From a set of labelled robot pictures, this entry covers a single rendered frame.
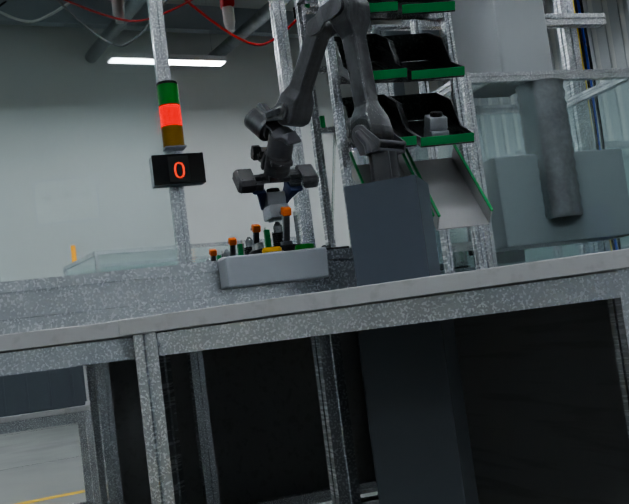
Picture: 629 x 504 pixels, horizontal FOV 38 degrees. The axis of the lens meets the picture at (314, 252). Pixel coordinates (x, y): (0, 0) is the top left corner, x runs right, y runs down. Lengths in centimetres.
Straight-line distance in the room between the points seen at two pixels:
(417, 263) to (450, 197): 55
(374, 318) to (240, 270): 37
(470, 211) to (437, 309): 73
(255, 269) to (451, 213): 58
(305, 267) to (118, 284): 37
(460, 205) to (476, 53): 122
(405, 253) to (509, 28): 166
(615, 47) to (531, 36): 955
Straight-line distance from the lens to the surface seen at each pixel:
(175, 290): 183
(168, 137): 217
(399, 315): 151
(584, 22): 394
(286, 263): 182
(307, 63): 195
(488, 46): 328
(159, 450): 167
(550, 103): 316
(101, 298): 181
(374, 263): 173
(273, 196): 207
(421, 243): 171
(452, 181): 229
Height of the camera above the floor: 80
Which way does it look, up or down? 5 degrees up
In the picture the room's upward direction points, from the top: 7 degrees counter-clockwise
